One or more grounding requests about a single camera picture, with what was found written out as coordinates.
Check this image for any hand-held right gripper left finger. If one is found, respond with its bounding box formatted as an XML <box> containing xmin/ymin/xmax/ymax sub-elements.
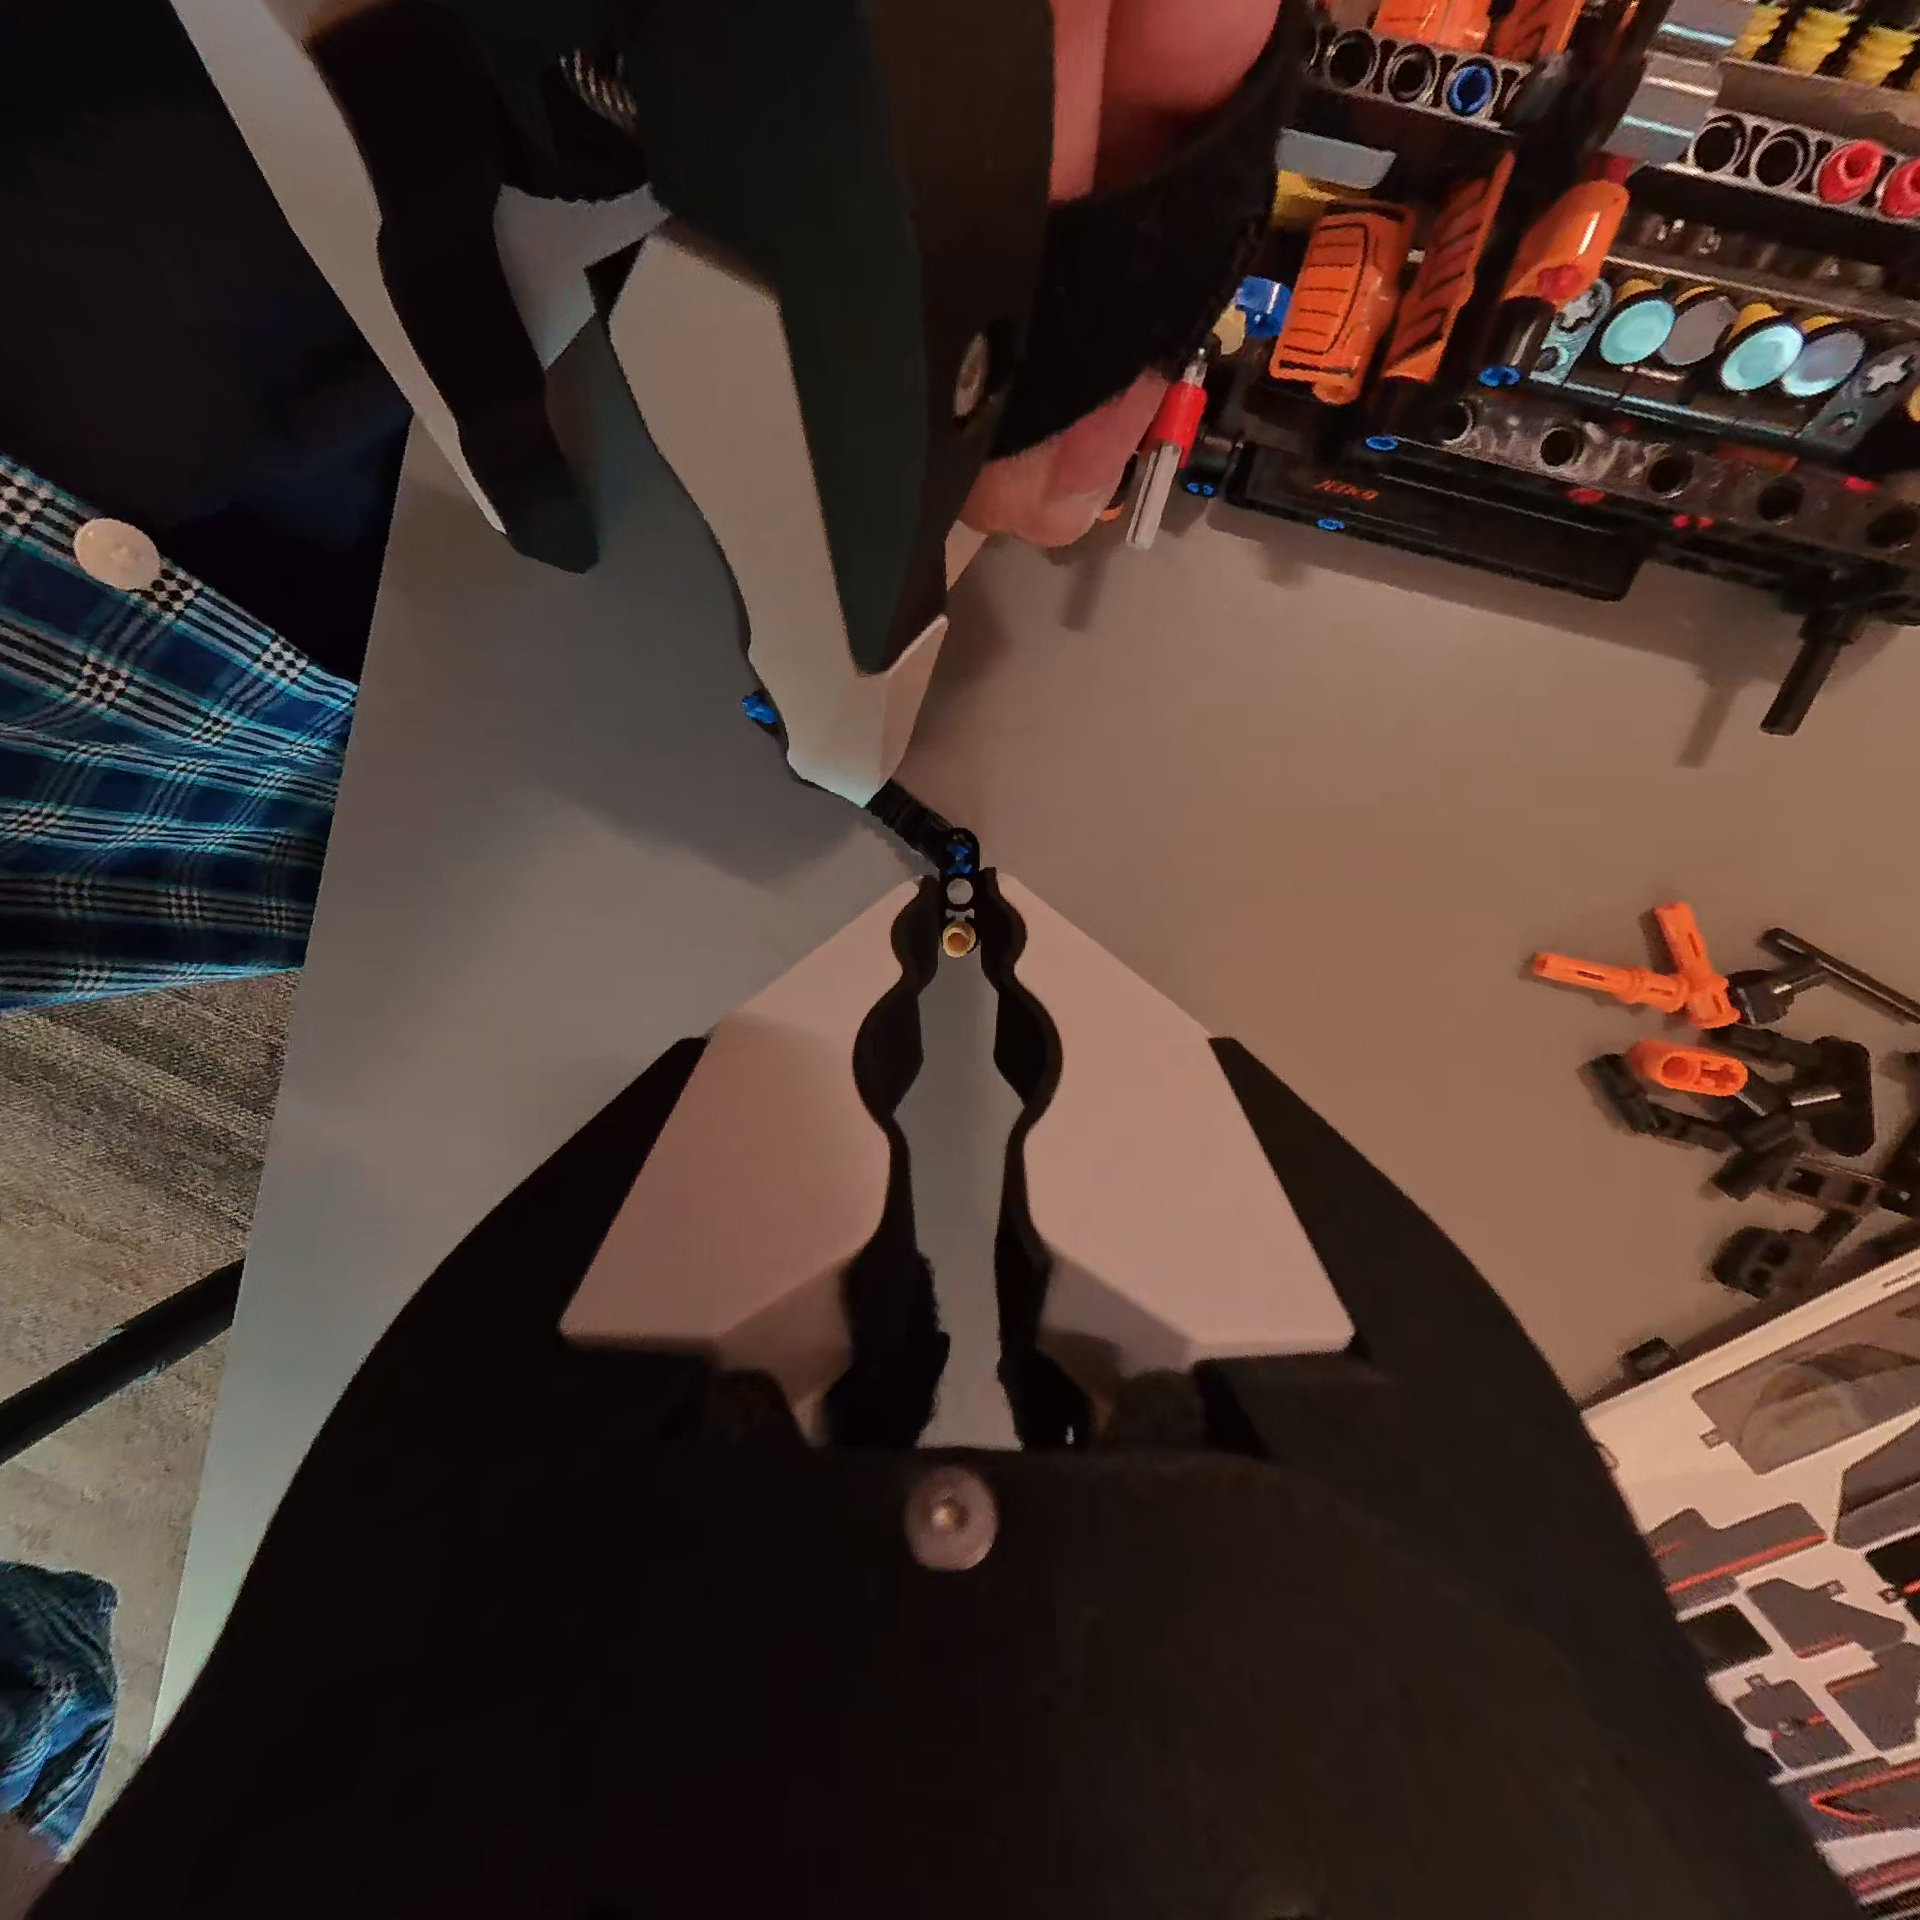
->
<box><xmin>557</xmin><ymin>872</ymin><xmax>943</xmax><ymax>1449</ymax></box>

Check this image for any black lego gear rack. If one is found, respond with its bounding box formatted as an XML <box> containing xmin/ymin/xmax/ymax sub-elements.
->
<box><xmin>738</xmin><ymin>688</ymin><xmax>985</xmax><ymax>880</ymax></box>

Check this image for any sticker sheet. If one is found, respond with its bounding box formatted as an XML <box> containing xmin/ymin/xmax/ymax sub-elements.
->
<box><xmin>1581</xmin><ymin>1247</ymin><xmax>1920</xmax><ymax>1911</ymax></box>

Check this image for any black metal bar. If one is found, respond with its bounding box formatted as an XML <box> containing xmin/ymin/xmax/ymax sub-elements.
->
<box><xmin>0</xmin><ymin>1256</ymin><xmax>250</xmax><ymax>1465</ymax></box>

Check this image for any black lego axle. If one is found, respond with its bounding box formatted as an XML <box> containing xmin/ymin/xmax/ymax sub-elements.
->
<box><xmin>1757</xmin><ymin>926</ymin><xmax>1920</xmax><ymax>1027</ymax></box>

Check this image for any person's left hand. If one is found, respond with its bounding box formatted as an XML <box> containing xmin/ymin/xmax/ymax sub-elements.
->
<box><xmin>961</xmin><ymin>0</ymin><xmax>1284</xmax><ymax>552</ymax></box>

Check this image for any plaid shirt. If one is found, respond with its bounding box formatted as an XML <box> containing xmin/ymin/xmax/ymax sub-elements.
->
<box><xmin>0</xmin><ymin>454</ymin><xmax>362</xmax><ymax>1853</ymax></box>

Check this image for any lego car chassis assembly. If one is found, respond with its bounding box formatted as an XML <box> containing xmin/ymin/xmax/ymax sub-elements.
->
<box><xmin>1183</xmin><ymin>0</ymin><xmax>1920</xmax><ymax>736</ymax></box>

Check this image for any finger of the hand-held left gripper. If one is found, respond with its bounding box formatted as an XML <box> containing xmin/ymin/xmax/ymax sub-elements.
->
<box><xmin>171</xmin><ymin>0</ymin><xmax>670</xmax><ymax>575</ymax></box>
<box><xmin>599</xmin><ymin>221</ymin><xmax>955</xmax><ymax>801</ymax></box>

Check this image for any pile of black lego pieces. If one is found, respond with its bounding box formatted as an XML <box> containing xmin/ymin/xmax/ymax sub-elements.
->
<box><xmin>1591</xmin><ymin>959</ymin><xmax>1920</xmax><ymax>1298</ymax></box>

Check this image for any dark blue undershirt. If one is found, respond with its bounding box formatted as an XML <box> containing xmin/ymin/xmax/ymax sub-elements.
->
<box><xmin>0</xmin><ymin>0</ymin><xmax>419</xmax><ymax>677</ymax></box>

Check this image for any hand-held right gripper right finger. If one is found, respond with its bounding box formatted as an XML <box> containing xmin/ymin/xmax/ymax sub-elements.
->
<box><xmin>983</xmin><ymin>872</ymin><xmax>1355</xmax><ymax>1454</ymax></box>

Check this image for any orange lego axle pin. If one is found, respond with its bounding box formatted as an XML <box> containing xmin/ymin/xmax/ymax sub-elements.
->
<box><xmin>1529</xmin><ymin>949</ymin><xmax>1695</xmax><ymax>1010</ymax></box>
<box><xmin>1654</xmin><ymin>901</ymin><xmax>1743</xmax><ymax>1031</ymax></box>

